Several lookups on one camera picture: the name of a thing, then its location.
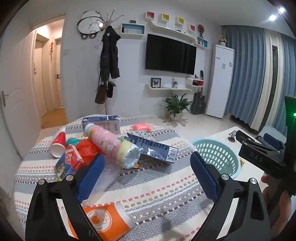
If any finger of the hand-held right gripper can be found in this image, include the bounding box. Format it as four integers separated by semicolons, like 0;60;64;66
256;133;287;154
235;130;287;175

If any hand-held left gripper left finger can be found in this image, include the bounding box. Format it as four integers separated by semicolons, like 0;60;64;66
25;153;107;241

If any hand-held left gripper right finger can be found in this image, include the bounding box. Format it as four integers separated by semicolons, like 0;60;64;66
190;152;271;241

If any teal plastic laundry basket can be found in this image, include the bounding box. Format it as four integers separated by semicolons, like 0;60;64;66
192;138;242;180

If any teal plastic packet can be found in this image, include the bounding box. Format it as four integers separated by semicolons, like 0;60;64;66
66;137;81;147

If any pink plastic packet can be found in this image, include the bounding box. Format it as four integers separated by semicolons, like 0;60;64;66
131;123;153;132

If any person's right hand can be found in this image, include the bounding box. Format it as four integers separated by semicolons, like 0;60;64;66
261;174;294;232

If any clear plastic bag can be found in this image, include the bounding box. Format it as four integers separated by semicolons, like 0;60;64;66
99;160;122;193

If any small red blue carton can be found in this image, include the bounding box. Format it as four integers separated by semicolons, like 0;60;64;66
54;144;84;181

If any red plastic bag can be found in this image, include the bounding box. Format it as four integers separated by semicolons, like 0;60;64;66
76;139;104;166

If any orange paper cup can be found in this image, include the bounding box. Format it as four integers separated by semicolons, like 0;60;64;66
67;204;136;239

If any pink plastic bottle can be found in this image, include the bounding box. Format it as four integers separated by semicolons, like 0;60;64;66
84;123;141;169

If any red paper cup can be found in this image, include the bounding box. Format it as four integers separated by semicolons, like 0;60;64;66
50;130;67;158

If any flattened blue carton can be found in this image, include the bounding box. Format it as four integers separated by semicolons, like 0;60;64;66
124;133;179;164

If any blue white milk carton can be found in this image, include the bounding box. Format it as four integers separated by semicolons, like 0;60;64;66
82;115;121;135

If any blue white curtain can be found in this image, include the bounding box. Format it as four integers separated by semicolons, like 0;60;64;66
223;24;296;139

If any white dotted packet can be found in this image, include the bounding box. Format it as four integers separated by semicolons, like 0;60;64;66
134;130;155;142

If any black acoustic guitar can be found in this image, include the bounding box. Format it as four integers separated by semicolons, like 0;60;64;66
191;71;206;115

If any white coat rack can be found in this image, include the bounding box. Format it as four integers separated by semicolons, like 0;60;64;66
95;8;125;115

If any green potted plant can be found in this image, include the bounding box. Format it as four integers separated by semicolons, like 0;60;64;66
162;91;192;121

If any white refrigerator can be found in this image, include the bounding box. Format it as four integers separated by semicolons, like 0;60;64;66
205;44;235;119

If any brown hanging bag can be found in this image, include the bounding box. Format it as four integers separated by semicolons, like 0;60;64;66
95;81;107;104

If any black hanging bag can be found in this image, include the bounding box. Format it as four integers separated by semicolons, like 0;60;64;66
107;81;117;98

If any white red box shelf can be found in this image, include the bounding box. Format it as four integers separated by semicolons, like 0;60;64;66
186;77;204;90

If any white room door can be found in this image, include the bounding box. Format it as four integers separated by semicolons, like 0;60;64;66
0;42;26;163

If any white hallway door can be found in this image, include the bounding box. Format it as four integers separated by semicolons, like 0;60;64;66
54;37;64;109

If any black hanging coat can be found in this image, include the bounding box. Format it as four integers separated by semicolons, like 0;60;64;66
100;25;121;82

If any black flat television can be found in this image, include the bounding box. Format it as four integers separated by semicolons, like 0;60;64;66
145;34;197;75

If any blue white box shelf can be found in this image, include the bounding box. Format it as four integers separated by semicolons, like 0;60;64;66
120;23;145;39

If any white low wall shelf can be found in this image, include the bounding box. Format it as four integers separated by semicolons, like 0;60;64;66
145;83;193;94

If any white wavy wall shelf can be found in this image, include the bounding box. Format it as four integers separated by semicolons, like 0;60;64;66
148;20;199;44

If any panda wall clock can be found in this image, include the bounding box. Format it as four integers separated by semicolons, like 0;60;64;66
78;10;104;39

